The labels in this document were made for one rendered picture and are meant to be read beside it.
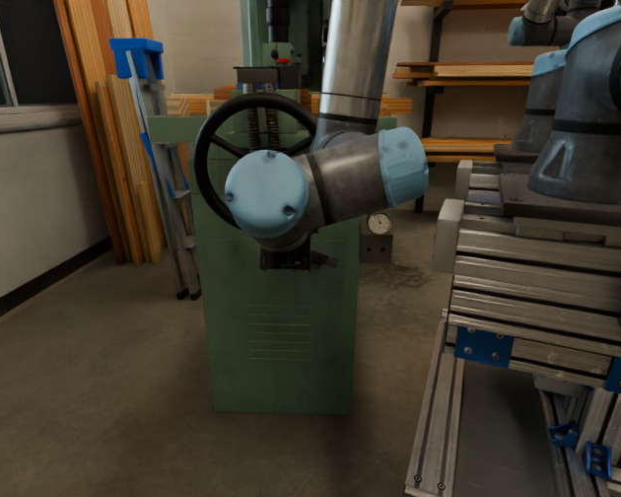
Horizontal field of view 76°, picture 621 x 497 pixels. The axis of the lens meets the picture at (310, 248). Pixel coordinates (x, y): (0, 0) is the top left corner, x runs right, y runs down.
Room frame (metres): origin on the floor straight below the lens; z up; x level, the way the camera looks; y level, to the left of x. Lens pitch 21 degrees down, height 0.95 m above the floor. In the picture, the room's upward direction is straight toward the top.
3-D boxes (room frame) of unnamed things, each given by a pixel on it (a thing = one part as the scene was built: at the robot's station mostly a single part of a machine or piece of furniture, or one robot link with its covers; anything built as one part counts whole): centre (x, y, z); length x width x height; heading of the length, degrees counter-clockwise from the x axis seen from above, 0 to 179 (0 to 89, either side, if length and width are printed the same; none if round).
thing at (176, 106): (1.05, 0.33, 0.92); 0.04 x 0.04 x 0.04; 67
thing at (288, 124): (0.97, 0.10, 0.92); 0.15 x 0.13 x 0.09; 88
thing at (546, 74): (1.04, -0.60, 0.98); 0.13 x 0.12 x 0.14; 82
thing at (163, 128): (1.06, 0.09, 0.87); 0.61 x 0.30 x 0.06; 88
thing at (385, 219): (0.94, -0.17, 0.65); 0.06 x 0.04 x 0.08; 88
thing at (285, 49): (1.18, 0.08, 1.03); 0.14 x 0.07 x 0.09; 178
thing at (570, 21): (1.28, -0.74, 1.12); 0.11 x 0.08 x 0.11; 82
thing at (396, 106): (1.16, 0.06, 0.92); 0.67 x 0.02 x 0.04; 88
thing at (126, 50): (1.88, 0.68, 0.58); 0.27 x 0.25 x 1.16; 85
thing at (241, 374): (1.29, 0.08, 0.36); 0.58 x 0.45 x 0.71; 178
